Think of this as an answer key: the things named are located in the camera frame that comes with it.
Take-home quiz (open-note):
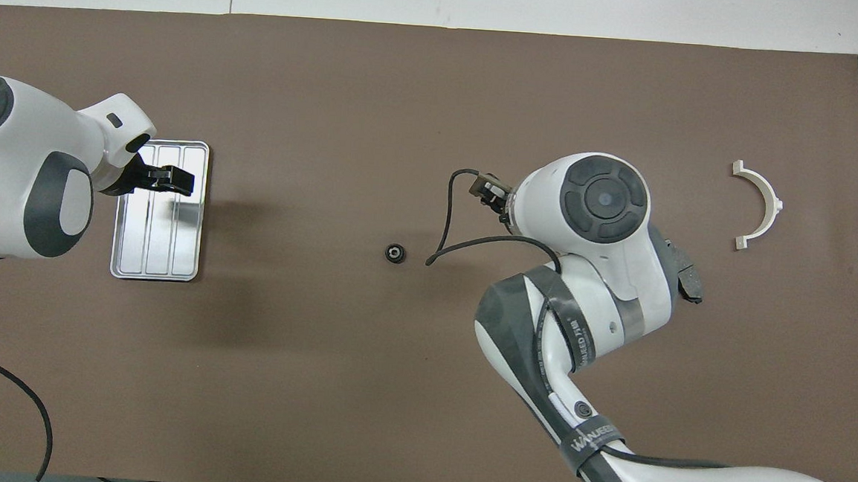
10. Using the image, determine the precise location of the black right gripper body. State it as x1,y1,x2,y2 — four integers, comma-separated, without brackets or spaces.
468,170,516,222

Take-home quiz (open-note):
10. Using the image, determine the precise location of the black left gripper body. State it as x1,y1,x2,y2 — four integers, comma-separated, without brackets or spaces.
100,150,153,199

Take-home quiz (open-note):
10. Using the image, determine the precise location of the silver metal tray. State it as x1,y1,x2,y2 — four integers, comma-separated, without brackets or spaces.
109,136,211,284

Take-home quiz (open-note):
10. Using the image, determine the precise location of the brown table mat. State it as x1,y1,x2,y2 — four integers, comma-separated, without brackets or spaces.
0,0,858,482

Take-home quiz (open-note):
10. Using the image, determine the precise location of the long dark grey brake pad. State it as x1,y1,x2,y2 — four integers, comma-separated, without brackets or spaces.
662,239,708,305

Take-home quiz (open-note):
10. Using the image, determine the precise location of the white half-ring bracket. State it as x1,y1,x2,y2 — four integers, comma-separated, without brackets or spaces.
726,160,786,254

